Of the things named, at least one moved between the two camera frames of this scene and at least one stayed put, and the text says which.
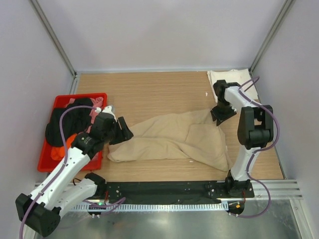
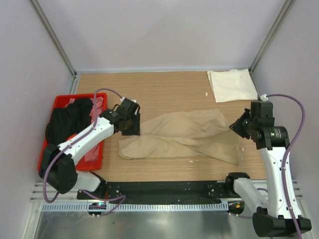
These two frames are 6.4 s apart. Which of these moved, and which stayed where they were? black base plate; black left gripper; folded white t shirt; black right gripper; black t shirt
Moved: black right gripper; black left gripper
Stayed: black base plate; black t shirt; folded white t shirt
